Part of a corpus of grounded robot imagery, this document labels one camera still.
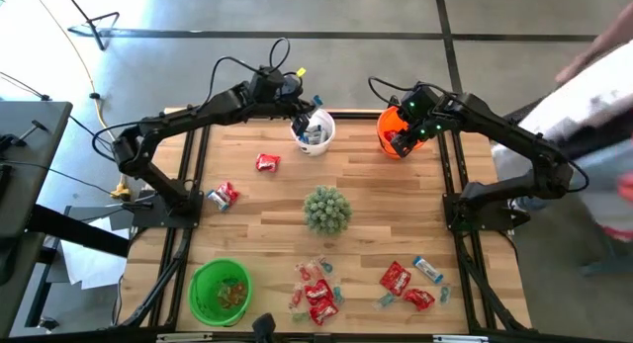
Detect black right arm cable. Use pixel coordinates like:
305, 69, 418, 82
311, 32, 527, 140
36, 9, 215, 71
367, 75, 590, 194

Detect white plastic bucket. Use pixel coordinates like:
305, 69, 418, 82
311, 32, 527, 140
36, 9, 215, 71
289, 107, 337, 157

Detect yellow extension cable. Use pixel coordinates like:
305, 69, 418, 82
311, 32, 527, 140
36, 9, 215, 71
28, 0, 135, 201

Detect black rounded object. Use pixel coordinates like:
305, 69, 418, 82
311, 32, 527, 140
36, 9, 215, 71
250, 311, 277, 343

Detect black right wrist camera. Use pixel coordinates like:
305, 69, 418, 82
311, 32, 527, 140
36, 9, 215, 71
401, 83, 440, 118

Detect black tripod stand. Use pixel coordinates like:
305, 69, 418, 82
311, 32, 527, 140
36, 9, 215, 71
59, 0, 122, 51

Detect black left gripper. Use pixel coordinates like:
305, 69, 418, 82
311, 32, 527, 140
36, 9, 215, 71
256, 85, 320, 139

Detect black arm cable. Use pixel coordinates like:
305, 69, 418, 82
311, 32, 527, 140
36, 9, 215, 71
91, 36, 293, 164
367, 75, 590, 194

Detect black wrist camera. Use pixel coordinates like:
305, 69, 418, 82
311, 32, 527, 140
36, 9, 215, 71
401, 83, 440, 118
249, 65, 303, 100

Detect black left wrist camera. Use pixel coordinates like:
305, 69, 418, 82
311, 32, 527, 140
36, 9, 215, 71
249, 65, 303, 100

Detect blue grey table frame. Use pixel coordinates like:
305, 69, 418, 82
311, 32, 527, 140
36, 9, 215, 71
581, 243, 633, 278

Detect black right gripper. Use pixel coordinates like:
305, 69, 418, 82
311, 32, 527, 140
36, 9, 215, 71
391, 113, 449, 159

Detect black clamp tool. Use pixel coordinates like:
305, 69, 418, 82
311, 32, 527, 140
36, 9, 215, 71
0, 119, 49, 154

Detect green plastic bucket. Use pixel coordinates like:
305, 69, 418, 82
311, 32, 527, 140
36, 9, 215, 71
188, 257, 254, 328

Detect person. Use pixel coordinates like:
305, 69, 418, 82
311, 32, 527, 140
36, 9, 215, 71
492, 1, 633, 245

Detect green succulent in grey pot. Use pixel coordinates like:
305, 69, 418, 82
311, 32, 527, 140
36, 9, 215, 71
303, 185, 353, 237

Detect orange plastic pumpkin bucket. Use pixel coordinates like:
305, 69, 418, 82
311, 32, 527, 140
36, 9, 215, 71
376, 105, 426, 160

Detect silver metal bracket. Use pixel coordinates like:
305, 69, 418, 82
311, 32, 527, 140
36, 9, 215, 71
432, 334, 490, 343
155, 332, 214, 343

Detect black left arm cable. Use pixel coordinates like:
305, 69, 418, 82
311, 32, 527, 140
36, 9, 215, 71
91, 36, 293, 164

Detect thin black rod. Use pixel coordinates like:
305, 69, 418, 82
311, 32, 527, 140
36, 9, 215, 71
0, 70, 53, 102

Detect dark grey desk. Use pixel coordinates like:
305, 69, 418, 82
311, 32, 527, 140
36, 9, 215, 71
0, 101, 131, 343

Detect white paper sheets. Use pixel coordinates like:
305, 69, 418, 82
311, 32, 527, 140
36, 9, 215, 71
58, 216, 133, 291

